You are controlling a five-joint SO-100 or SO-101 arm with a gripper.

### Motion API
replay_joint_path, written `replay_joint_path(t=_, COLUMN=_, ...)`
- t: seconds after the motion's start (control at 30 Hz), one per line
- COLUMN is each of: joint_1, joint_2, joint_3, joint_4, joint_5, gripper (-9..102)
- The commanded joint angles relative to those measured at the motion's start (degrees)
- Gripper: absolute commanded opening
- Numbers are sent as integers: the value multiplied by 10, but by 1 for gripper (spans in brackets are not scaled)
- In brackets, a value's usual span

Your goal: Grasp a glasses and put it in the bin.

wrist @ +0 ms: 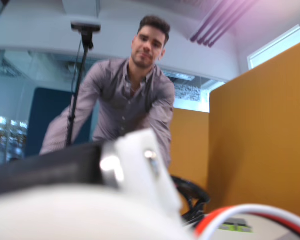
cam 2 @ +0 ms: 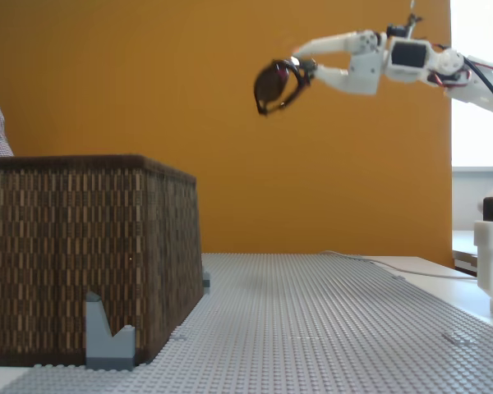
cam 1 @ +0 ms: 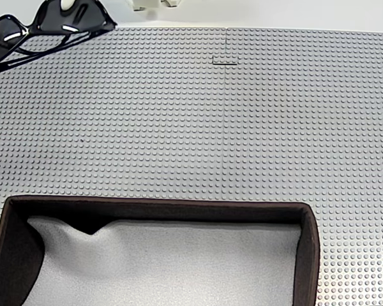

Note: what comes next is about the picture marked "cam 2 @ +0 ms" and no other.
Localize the bare board camera module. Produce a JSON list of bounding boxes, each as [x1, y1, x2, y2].
[[385, 11, 423, 41]]

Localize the black sunglasses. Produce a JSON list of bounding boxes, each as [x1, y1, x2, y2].
[[252, 57, 318, 119]]

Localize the red white black servo wire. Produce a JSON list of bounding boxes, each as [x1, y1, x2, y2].
[[429, 67, 473, 89]]

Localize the brown woven bin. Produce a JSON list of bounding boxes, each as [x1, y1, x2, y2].
[[0, 153, 205, 369]]

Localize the small flat marker tile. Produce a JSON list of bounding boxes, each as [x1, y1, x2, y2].
[[440, 331, 477, 346]]

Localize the grey studded baseplate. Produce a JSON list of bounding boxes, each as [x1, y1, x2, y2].
[[170, 252, 493, 341], [0, 334, 493, 394]]

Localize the orange partition panel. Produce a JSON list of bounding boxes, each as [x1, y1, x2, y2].
[[0, 0, 454, 266]]

